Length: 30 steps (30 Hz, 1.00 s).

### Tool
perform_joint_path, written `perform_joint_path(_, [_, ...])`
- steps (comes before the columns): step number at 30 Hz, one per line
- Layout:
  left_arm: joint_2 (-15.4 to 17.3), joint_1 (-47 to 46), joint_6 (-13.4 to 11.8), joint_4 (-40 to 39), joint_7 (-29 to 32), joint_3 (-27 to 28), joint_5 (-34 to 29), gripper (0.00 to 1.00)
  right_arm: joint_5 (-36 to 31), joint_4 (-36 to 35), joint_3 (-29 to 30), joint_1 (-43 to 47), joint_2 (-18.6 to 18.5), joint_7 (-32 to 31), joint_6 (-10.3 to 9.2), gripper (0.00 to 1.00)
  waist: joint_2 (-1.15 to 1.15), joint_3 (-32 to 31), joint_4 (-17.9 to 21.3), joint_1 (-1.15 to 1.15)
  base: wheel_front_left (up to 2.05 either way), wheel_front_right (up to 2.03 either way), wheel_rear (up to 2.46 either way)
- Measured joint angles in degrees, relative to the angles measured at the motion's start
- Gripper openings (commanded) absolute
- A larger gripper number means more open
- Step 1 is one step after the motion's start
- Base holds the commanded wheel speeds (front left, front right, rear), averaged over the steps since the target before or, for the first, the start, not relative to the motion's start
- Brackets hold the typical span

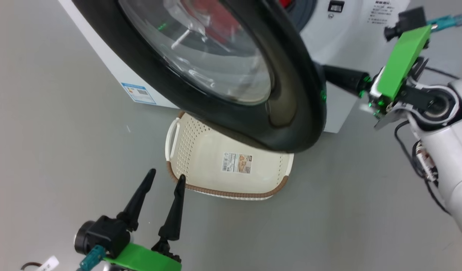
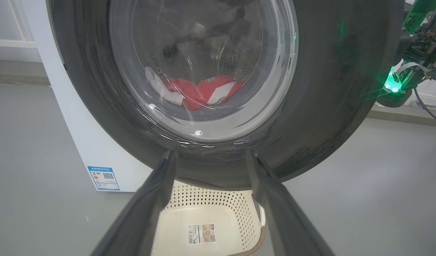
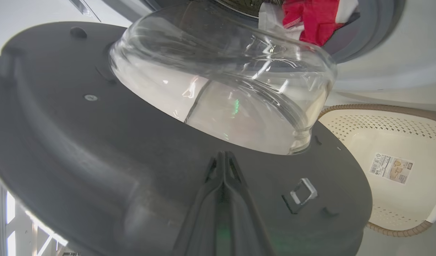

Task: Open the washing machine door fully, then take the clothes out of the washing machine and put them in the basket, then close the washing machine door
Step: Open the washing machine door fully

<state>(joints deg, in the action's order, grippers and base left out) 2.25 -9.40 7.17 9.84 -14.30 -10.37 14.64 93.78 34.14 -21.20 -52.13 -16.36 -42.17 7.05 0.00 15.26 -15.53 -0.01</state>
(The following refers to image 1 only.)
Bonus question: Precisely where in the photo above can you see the black round washing machine door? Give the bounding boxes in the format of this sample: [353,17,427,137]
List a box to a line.
[71,0,327,154]

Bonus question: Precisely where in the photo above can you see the white washing machine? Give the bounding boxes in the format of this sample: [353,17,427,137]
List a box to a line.
[58,0,410,133]

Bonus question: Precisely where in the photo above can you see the teal left camera connector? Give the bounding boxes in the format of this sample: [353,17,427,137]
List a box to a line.
[78,245,106,271]

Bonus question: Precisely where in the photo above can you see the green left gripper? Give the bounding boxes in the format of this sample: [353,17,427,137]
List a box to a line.
[104,168,186,271]

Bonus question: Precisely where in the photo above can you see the grey rubber door seal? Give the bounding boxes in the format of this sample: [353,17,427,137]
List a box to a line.
[287,0,318,32]

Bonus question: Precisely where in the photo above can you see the blue energy label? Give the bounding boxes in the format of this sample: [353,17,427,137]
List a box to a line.
[121,83,157,105]

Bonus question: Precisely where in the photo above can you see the paper sticker inside basket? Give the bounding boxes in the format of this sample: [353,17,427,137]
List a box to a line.
[221,152,253,174]

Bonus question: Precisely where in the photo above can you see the plain red garment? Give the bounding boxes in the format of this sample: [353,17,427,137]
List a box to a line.
[180,0,293,34]

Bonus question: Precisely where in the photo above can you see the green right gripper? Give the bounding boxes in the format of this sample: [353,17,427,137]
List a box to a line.
[323,24,432,131]

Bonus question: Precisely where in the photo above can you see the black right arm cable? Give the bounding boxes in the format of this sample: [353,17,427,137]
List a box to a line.
[394,120,450,216]

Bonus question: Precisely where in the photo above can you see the teal right camera connector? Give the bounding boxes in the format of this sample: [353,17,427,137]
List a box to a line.
[427,14,462,30]

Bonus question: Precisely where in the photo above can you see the white cable tag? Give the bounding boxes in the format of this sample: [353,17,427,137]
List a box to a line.
[35,256,60,271]

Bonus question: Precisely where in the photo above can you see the cream perforated laundry basket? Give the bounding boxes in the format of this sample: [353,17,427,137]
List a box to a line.
[165,111,294,201]

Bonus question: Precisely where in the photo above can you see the teal camera connector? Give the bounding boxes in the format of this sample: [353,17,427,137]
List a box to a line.
[427,14,462,30]
[78,245,106,271]

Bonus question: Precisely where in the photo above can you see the thin black right cable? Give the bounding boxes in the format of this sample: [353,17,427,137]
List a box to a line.
[426,66,459,80]

